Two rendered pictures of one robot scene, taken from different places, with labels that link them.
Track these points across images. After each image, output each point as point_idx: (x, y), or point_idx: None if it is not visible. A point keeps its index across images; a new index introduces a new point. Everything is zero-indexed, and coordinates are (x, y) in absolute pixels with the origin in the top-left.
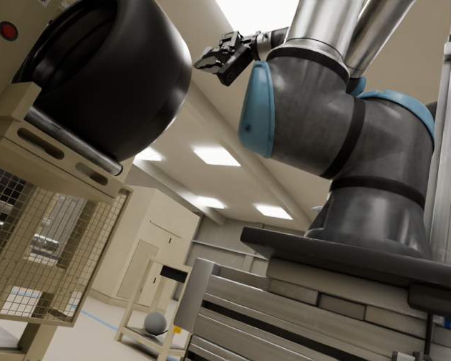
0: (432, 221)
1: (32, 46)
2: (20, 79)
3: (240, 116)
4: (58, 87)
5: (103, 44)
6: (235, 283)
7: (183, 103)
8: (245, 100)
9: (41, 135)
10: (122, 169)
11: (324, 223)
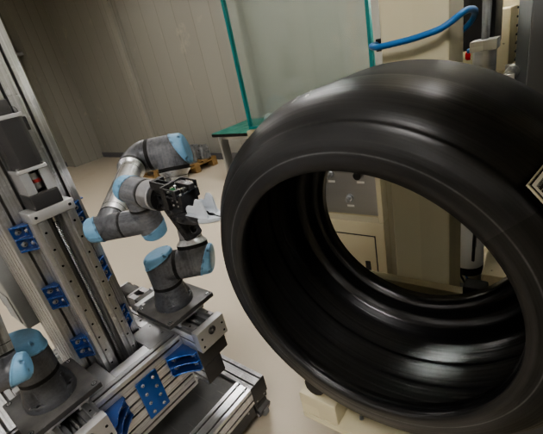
0: (115, 295)
1: (395, 234)
2: (507, 277)
3: (211, 263)
4: (372, 273)
5: (328, 216)
6: (210, 311)
7: (227, 271)
8: (212, 257)
9: None
10: (305, 381)
11: (189, 288)
